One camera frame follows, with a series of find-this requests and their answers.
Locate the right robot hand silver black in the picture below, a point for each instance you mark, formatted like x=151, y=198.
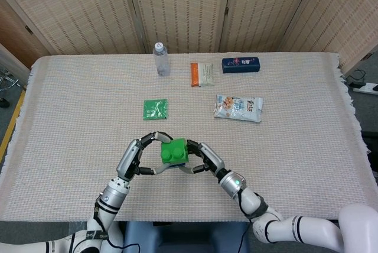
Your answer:
x=209, y=157

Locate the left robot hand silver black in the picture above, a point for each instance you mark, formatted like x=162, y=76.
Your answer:
x=128, y=158

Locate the green toy brick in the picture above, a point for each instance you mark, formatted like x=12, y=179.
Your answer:
x=174, y=151

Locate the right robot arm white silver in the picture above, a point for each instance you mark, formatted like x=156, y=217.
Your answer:
x=265, y=214

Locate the green square sachet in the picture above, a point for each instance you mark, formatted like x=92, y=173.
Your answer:
x=155, y=109

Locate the beige woven tablecloth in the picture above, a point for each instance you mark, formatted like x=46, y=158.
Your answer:
x=74, y=146

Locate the white crinkled snack bag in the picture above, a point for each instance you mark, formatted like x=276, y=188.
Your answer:
x=237, y=108

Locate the orange and white snack packet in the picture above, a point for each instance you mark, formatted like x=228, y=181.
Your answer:
x=202, y=74

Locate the blue robot torso base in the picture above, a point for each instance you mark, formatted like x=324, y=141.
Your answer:
x=183, y=236

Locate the dark blue rectangular box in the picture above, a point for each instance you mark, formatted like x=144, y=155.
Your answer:
x=240, y=65

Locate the clear plastic water bottle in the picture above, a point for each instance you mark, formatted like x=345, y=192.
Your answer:
x=161, y=59

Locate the chrome chair base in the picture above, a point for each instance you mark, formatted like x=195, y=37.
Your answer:
x=7, y=83

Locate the bamboo folding screen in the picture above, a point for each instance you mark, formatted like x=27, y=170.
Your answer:
x=183, y=7

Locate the white power strip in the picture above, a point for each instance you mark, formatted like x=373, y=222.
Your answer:
x=366, y=88

